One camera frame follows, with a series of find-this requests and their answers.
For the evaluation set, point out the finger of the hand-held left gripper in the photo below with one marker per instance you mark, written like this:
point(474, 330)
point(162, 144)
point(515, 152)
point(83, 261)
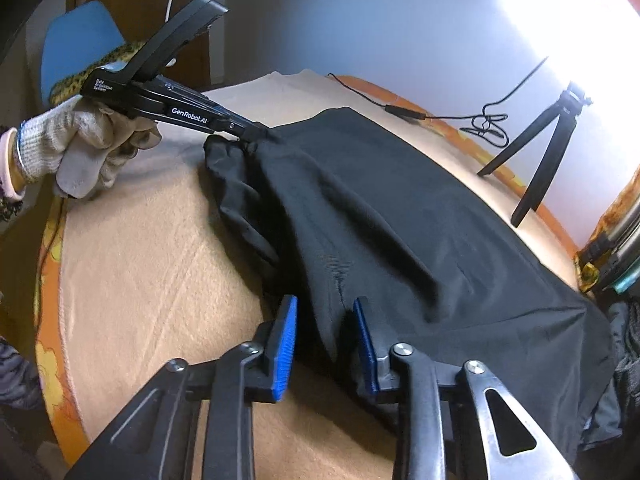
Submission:
point(245, 129)

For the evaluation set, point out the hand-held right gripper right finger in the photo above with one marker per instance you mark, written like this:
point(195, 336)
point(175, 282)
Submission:
point(364, 345)

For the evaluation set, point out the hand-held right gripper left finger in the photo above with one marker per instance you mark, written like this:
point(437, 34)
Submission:
point(285, 345)

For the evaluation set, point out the black pants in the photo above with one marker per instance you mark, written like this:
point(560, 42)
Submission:
point(400, 250)

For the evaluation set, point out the person's left forearm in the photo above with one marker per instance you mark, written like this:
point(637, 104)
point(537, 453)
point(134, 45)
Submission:
point(10, 160)

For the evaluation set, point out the person's left hand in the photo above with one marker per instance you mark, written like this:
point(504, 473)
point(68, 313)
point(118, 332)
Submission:
point(80, 145)

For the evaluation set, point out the yellow patterned cloth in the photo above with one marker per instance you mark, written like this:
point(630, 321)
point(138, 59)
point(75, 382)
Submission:
point(95, 72)

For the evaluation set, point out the brown wooden cabinet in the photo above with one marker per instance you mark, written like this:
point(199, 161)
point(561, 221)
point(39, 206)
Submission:
point(140, 15)

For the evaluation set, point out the blue chair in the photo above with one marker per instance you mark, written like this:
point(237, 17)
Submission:
point(75, 45)

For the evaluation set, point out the beige blanket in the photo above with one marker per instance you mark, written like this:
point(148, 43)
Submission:
point(165, 280)

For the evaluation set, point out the orange floral bed sheet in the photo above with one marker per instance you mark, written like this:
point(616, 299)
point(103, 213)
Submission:
point(50, 310)

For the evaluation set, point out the dark clothing pile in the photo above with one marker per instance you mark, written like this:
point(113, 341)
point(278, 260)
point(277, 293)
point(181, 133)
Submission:
point(625, 355)

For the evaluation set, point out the black tripod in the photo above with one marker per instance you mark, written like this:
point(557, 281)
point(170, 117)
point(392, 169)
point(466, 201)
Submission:
point(542, 145)

